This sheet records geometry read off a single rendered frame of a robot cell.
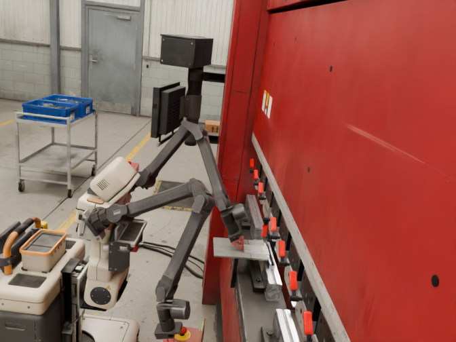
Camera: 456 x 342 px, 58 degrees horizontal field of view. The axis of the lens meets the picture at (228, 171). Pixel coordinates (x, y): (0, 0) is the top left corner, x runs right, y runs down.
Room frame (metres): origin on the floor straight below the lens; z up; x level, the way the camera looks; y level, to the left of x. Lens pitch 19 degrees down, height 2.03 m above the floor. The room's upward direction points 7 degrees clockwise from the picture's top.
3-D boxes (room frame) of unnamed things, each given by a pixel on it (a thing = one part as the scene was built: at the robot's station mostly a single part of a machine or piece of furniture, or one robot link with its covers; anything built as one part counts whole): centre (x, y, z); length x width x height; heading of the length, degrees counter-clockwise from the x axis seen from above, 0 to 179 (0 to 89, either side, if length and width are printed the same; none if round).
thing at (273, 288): (1.80, -0.26, 0.92); 0.39 x 0.06 x 0.10; 5
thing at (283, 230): (1.48, -0.29, 1.26); 0.15 x 0.09 x 0.17; 5
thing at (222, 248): (1.84, -0.10, 1.00); 0.26 x 0.18 x 0.01; 95
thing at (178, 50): (3.07, 0.39, 1.53); 0.51 x 0.25 x 0.85; 170
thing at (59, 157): (4.71, 2.05, 0.47); 0.90 x 0.66 x 0.95; 0
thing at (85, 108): (4.96, 2.04, 0.92); 0.50 x 0.36 x 0.18; 90
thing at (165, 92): (3.03, 0.48, 1.42); 0.45 x 0.12 x 0.36; 170
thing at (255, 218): (2.40, -0.20, 0.92); 0.50 x 0.06 x 0.10; 5
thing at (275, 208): (1.68, -0.27, 1.26); 0.15 x 0.09 x 0.17; 5
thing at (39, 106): (4.54, 2.06, 0.92); 0.50 x 0.36 x 0.18; 90
